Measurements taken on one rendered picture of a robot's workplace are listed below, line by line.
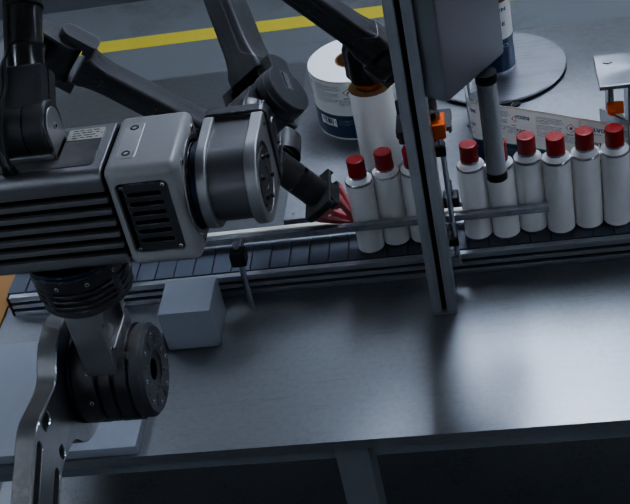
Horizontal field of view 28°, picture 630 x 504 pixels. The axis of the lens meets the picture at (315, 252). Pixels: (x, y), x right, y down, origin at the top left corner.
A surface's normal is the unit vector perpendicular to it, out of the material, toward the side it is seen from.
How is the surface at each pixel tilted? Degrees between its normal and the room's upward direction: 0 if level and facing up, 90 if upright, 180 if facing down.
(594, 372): 0
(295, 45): 0
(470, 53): 90
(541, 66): 0
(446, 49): 90
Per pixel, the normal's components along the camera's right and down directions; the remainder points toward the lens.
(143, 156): -0.18, -0.78
